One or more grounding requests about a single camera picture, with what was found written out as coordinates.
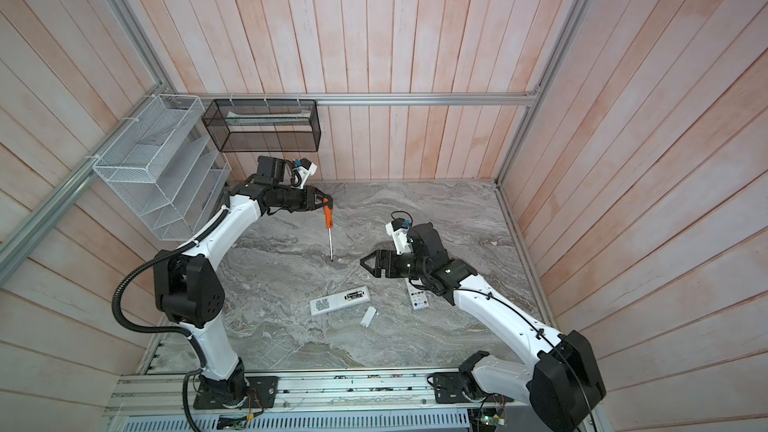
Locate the black wire mesh basket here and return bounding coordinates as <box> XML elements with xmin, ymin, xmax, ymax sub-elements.
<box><xmin>202</xmin><ymin>98</ymin><xmax>322</xmax><ymax>153</ymax></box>

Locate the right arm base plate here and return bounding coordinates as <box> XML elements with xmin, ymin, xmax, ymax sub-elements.
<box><xmin>427</xmin><ymin>370</ymin><xmax>515</xmax><ymax>404</ymax></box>

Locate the white wire mesh shelf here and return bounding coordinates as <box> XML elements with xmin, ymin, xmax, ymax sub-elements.
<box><xmin>94</xmin><ymin>94</ymin><xmax>231</xmax><ymax>241</ymax></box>

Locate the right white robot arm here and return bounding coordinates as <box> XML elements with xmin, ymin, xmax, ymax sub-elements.
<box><xmin>360</xmin><ymin>250</ymin><xmax>606</xmax><ymax>431</ymax></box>

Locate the aluminium frame bar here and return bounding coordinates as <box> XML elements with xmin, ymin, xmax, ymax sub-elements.
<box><xmin>169</xmin><ymin>92</ymin><xmax>538</xmax><ymax>107</ymax></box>
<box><xmin>1</xmin><ymin>82</ymin><xmax>168</xmax><ymax>285</ymax></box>

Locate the aluminium mounting rail front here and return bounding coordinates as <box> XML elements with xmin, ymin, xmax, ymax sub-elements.
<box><xmin>101</xmin><ymin>367</ymin><xmax>604</xmax><ymax>418</ymax></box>

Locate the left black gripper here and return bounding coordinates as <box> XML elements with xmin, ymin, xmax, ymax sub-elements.
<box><xmin>273</xmin><ymin>185</ymin><xmax>333</xmax><ymax>212</ymax></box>

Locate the white battery cover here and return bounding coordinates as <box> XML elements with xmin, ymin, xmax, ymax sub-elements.
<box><xmin>360</xmin><ymin>306</ymin><xmax>377</xmax><ymax>328</ymax></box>

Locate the aluminium frame bar back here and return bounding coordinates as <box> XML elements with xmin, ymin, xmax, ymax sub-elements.
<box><xmin>169</xmin><ymin>92</ymin><xmax>538</xmax><ymax>107</ymax></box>

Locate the white remote control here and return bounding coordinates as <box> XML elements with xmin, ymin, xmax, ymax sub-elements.
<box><xmin>405</xmin><ymin>279</ymin><xmax>429</xmax><ymax>311</ymax></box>
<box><xmin>310</xmin><ymin>286</ymin><xmax>370</xmax><ymax>316</ymax></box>

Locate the aluminium frame bar left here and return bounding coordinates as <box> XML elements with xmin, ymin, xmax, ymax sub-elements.
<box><xmin>1</xmin><ymin>82</ymin><xmax>168</xmax><ymax>285</ymax></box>

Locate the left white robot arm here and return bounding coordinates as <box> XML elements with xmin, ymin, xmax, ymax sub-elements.
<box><xmin>153</xmin><ymin>179</ymin><xmax>333</xmax><ymax>408</ymax></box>

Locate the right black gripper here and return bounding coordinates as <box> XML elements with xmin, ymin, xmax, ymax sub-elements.
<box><xmin>362</xmin><ymin>249</ymin><xmax>430</xmax><ymax>280</ymax></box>

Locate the black corrugated cable conduit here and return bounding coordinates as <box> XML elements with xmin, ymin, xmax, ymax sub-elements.
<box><xmin>111</xmin><ymin>206</ymin><xmax>232</xmax><ymax>432</ymax></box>

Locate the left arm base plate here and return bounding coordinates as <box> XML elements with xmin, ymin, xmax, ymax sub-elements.
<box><xmin>193</xmin><ymin>376</ymin><xmax>279</xmax><ymax>410</ymax></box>

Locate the orange handled screwdriver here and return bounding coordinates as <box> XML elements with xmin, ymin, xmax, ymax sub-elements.
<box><xmin>323</xmin><ymin>198</ymin><xmax>334</xmax><ymax>261</ymax></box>

